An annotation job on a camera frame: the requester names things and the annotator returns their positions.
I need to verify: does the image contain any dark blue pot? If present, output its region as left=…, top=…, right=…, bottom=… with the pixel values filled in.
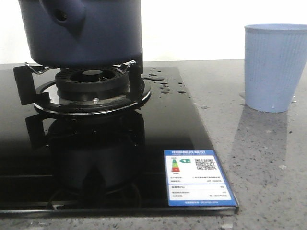
left=19, top=0, right=142, bottom=68

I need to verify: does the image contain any light blue ribbed cup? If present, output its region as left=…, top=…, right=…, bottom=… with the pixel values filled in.
left=244, top=23, right=307, bottom=113

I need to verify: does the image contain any black pot support grate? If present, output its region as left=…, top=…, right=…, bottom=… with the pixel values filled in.
left=13, top=55, right=151, bottom=116

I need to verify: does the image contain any blue energy label sticker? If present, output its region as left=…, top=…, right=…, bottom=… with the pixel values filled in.
left=164, top=149, right=237, bottom=207

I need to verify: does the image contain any black gas burner head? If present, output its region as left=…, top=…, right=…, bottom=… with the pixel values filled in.
left=55, top=67, right=129, bottom=101

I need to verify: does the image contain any black glass gas stove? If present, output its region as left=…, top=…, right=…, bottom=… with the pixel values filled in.
left=0, top=67, right=238, bottom=216

